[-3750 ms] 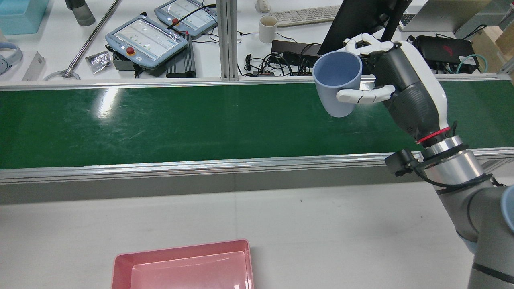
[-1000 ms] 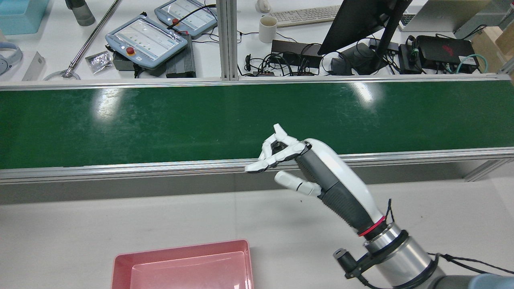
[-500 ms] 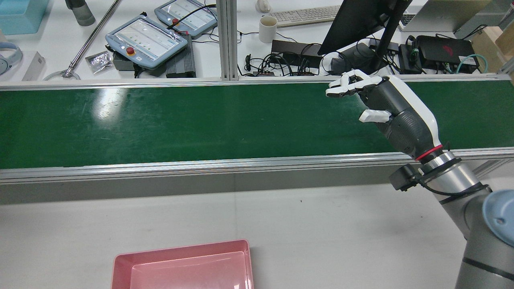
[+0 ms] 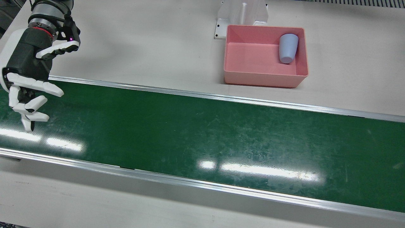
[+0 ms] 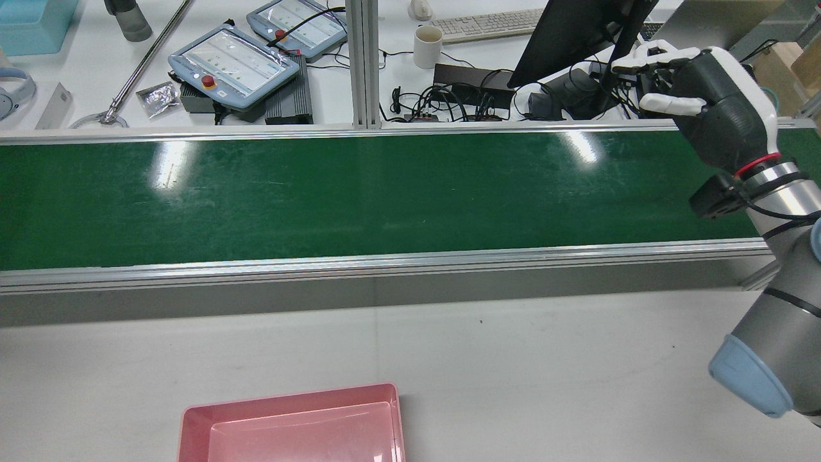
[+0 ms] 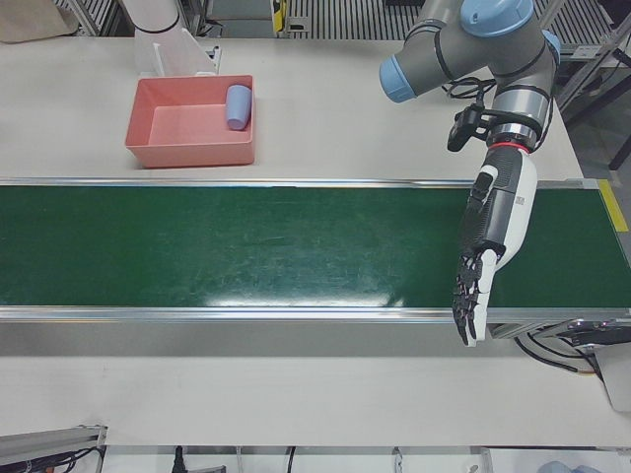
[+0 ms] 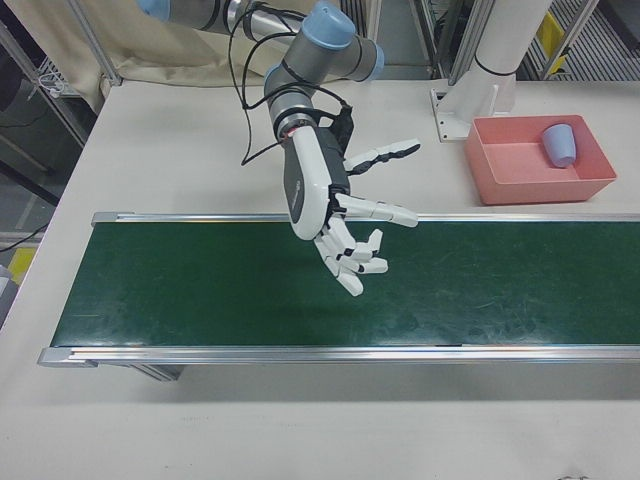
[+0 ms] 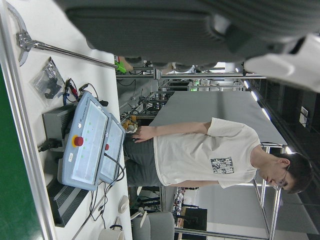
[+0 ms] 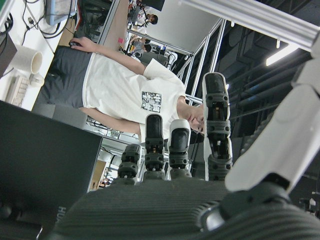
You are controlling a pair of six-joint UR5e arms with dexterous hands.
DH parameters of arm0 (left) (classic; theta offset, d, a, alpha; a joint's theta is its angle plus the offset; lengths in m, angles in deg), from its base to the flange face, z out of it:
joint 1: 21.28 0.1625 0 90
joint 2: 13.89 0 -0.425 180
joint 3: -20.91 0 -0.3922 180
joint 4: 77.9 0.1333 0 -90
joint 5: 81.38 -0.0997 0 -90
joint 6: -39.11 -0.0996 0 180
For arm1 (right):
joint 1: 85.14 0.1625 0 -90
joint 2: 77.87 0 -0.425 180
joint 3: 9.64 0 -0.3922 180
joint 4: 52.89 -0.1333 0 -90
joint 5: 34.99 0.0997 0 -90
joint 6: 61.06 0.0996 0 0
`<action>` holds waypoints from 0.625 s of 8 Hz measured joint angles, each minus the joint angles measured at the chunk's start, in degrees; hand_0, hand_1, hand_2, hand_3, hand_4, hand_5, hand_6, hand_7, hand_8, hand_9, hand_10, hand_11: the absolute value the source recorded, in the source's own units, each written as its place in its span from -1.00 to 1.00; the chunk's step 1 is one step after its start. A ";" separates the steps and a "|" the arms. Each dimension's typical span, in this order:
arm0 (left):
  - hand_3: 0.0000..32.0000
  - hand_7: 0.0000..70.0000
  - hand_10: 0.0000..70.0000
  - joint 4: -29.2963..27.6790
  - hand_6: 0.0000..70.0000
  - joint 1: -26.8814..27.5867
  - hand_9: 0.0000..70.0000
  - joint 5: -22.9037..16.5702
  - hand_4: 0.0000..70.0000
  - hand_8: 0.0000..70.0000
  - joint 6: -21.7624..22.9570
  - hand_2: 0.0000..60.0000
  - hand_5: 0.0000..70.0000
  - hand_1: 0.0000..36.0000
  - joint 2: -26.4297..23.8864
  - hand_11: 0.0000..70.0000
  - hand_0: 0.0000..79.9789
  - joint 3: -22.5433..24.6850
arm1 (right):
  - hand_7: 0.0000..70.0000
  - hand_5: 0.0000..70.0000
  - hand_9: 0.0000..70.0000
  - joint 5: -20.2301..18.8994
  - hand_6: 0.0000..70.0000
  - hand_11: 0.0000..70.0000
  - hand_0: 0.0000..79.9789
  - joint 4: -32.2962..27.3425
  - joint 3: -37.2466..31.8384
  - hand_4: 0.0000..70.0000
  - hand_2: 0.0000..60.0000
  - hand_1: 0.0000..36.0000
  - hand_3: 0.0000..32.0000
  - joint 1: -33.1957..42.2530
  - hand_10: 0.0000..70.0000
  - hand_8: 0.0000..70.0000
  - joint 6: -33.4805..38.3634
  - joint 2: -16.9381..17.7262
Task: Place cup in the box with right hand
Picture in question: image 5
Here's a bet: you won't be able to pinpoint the light blue plastic box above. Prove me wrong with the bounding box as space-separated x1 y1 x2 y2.
0 0 80 57

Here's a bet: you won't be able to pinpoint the clear bag of parts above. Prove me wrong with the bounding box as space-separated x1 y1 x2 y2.
136 81 182 119

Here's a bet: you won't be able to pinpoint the silver laptop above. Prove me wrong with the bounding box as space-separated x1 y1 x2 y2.
636 0 786 53

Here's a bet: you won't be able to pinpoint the small white carton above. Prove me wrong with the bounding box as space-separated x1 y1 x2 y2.
35 82 74 130

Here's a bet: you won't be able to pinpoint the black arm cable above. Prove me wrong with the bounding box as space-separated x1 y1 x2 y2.
744 199 821 225

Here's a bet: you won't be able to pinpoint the black cable tangle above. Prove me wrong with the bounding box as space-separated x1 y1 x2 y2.
384 83 514 124

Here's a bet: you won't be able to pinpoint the pink plastic box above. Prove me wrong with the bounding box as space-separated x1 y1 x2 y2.
178 383 407 462

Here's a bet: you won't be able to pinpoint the aluminium profile post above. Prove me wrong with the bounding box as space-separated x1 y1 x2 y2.
345 0 383 129

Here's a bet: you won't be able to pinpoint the grey cylinder bottle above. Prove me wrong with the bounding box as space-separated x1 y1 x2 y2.
104 0 153 43

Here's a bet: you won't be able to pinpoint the white blue headphones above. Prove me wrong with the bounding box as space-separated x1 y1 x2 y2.
0 66 37 121

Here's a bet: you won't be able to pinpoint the cardboard box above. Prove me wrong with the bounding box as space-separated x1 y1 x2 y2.
752 42 821 116

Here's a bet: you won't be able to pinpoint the black finned power box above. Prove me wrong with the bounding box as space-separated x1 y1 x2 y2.
265 55 314 125

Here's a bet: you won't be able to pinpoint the black white handheld controller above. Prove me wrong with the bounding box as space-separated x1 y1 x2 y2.
513 61 610 121

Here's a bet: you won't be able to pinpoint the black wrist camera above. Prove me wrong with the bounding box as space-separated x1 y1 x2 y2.
690 172 748 220

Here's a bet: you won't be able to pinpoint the metal rod with ring base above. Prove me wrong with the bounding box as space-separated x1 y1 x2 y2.
69 0 193 129

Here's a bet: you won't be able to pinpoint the green conveyor belt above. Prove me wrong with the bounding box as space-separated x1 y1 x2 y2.
0 119 821 296

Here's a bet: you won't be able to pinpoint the grey metal box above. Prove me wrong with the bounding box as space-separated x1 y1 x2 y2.
180 82 222 115

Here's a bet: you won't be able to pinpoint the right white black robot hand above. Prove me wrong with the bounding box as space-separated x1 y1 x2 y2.
611 40 782 177

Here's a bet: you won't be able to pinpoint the black monitor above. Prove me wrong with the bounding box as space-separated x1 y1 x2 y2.
507 0 660 119

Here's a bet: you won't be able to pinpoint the white keyboard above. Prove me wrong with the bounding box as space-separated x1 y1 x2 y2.
428 8 546 44

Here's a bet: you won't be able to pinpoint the small grey-blue teach pendant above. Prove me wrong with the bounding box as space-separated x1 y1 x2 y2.
246 0 348 62

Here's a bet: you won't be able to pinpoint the large grey-blue teach pendant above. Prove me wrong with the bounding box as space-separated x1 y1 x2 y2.
168 26 301 111

